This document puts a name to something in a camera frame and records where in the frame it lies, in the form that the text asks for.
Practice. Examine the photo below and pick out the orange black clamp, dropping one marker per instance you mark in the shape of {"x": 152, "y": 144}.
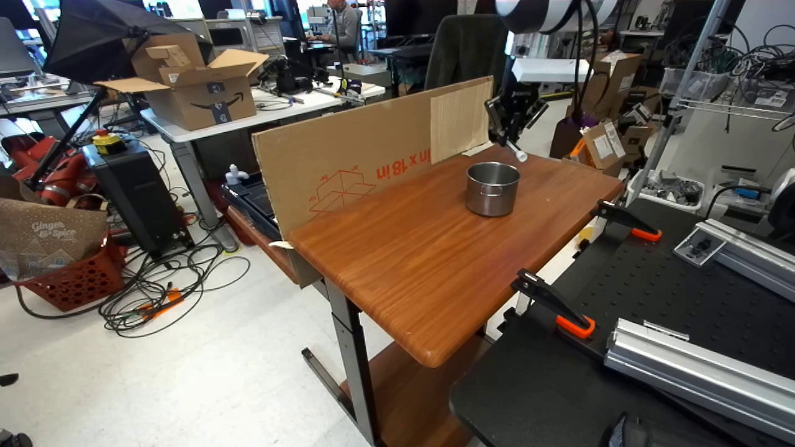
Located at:
{"x": 636, "y": 227}
{"x": 564, "y": 316}

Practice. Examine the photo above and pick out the open cardboard amazon box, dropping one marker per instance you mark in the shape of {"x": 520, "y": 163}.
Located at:
{"x": 185, "y": 88}

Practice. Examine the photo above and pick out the small steel pot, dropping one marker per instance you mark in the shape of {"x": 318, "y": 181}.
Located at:
{"x": 490, "y": 189}

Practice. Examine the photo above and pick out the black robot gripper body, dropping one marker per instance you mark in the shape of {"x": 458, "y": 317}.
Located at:
{"x": 511, "y": 113}

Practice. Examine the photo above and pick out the near orange black clamp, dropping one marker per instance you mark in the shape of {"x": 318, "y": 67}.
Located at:
{"x": 564, "y": 316}

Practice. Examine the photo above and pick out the aluminium extrusion rail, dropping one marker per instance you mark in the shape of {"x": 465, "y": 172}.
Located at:
{"x": 714, "y": 379}
{"x": 752, "y": 259}

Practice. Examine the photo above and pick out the wooden desk with metal legs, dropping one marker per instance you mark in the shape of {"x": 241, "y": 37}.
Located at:
{"x": 413, "y": 274}

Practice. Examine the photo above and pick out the white side table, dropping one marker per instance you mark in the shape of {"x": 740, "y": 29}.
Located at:
{"x": 206, "y": 135}

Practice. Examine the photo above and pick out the grey office chair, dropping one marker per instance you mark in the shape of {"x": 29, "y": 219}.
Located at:
{"x": 465, "y": 48}

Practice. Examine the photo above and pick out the light wooden board panel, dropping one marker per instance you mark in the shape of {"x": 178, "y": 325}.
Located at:
{"x": 458, "y": 117}

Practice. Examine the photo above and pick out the person in white shirt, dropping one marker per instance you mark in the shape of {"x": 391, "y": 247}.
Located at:
{"x": 344, "y": 26}

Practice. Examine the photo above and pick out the red plastic basket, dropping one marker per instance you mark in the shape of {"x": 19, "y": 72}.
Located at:
{"x": 83, "y": 280}

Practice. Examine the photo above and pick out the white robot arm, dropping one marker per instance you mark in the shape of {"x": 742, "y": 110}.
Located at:
{"x": 526, "y": 62}

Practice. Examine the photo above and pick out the black perforated breadboard table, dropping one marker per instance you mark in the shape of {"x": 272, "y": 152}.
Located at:
{"x": 544, "y": 387}

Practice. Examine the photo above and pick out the black photo umbrella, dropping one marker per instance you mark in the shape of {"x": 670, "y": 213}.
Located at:
{"x": 95, "y": 40}

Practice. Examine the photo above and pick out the black box with emergency button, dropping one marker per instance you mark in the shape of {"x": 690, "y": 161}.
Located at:
{"x": 131, "y": 183}

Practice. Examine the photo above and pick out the large flat cardboard sheet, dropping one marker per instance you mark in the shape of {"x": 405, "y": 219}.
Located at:
{"x": 321, "y": 163}

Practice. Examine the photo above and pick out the black and white marker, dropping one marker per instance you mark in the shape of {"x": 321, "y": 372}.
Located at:
{"x": 516, "y": 150}

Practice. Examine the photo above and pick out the brown paper bag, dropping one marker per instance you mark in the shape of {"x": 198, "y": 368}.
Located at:
{"x": 38, "y": 239}

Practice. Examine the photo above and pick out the far orange black clamp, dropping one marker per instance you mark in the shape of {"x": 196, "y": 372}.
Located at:
{"x": 636, "y": 227}

